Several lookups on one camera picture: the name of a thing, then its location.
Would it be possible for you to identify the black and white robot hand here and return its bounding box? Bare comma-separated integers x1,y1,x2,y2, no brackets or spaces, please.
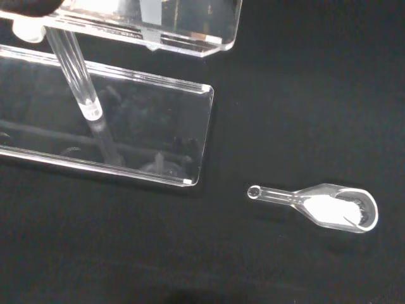
0,0,63,18

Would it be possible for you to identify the clear acrylic funnel stand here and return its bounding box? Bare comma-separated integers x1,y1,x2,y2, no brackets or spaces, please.
0,0,243,188

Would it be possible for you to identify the glass weighing funnel with powder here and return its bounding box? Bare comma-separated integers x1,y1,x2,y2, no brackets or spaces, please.
247,182,379,234

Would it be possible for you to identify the black bench cloth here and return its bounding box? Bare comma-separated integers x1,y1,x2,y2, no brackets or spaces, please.
0,0,405,304

